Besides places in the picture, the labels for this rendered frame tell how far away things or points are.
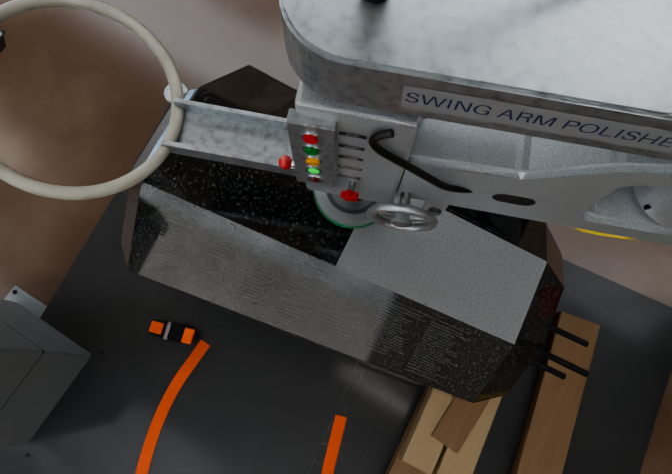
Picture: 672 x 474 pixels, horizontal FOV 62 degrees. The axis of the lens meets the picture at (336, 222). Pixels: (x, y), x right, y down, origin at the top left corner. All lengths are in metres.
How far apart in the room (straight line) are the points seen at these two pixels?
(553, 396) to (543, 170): 1.48
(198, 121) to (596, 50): 0.93
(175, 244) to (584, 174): 1.16
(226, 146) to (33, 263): 1.47
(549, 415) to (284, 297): 1.20
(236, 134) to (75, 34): 1.76
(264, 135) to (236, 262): 0.44
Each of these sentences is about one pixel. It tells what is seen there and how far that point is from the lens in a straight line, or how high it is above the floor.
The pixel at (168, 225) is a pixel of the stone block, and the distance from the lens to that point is 1.70.
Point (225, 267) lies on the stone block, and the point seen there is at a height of 0.71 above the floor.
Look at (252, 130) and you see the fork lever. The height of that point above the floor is 1.07.
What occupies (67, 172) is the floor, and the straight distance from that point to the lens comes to 2.74.
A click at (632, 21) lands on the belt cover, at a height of 1.69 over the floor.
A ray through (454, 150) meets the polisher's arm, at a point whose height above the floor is 1.39.
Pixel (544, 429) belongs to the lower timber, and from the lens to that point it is 2.39.
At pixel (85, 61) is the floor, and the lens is 2.95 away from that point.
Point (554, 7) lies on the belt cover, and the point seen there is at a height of 1.69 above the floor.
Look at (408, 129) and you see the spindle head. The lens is 0.89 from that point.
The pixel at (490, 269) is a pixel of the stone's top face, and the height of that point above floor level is 0.82.
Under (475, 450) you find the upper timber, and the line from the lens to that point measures 2.21.
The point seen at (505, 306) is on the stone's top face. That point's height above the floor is 0.82.
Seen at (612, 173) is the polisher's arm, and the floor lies 1.48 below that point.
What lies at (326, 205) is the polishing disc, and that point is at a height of 0.88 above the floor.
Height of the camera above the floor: 2.33
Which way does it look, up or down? 75 degrees down
